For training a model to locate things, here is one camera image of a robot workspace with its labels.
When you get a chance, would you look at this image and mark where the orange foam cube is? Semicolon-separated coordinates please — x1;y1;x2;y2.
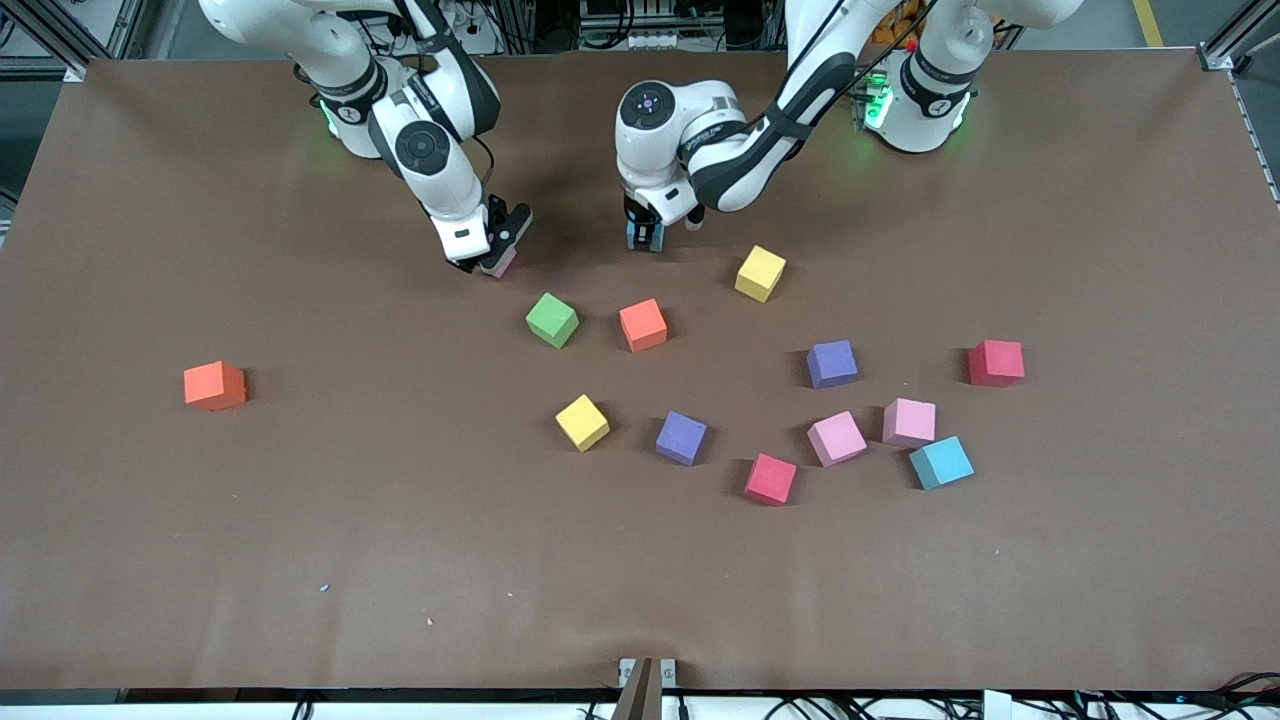
618;298;669;354
183;361;248;412

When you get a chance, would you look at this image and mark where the green foam cube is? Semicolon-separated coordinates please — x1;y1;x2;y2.
525;292;581;350

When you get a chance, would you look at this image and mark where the yellow foam cube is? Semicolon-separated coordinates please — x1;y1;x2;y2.
734;245;787;304
555;394;612;453

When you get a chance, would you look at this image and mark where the purple foam cube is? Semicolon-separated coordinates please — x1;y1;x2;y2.
655;410;709;467
806;340;860;390

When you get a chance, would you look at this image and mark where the white power strip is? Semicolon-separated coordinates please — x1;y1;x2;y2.
598;28;693;53

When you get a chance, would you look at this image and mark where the red foam cube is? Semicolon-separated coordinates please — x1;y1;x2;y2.
743;453;799;507
966;340;1027;389

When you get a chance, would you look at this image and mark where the pile of orange snack bags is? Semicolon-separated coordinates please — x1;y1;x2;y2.
868;10;926;46

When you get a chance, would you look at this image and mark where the aluminium frame post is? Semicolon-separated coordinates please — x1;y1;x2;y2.
0;0;151;83
1198;0;1280;73

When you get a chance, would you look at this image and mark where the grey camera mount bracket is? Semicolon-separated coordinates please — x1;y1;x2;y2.
617;656;678;720

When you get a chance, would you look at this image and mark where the aluminium table edge rail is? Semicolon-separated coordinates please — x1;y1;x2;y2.
1225;68;1280;209

